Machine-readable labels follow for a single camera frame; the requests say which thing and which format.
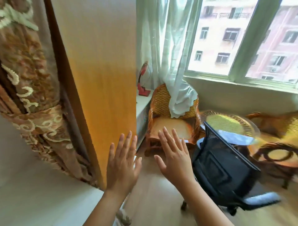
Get black office chair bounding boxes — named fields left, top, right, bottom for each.
left=180, top=121, right=282, bottom=216

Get orange wicker armchair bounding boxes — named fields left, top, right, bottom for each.
left=246, top=111, right=298, bottom=189
left=144, top=84, right=205, bottom=156

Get red desk lamp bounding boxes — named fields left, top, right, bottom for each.
left=137, top=61, right=151, bottom=96

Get person's right hand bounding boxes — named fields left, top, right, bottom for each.
left=153, top=126, right=196, bottom=191

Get person's left hand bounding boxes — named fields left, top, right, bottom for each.
left=106, top=130, right=142, bottom=196

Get pink building outside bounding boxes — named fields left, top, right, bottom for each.
left=188, top=0, right=298, bottom=84

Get white checked curtain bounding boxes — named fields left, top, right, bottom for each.
left=136, top=0, right=203, bottom=119

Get round glass wicker table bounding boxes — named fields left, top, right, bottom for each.
left=200, top=111, right=261, bottom=146

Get white cabinet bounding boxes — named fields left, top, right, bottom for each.
left=136, top=89, right=154, bottom=149

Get brown patterned curtain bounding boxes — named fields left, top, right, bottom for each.
left=0, top=0, right=101, bottom=189

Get green window frame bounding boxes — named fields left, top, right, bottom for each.
left=184, top=0, right=298, bottom=90

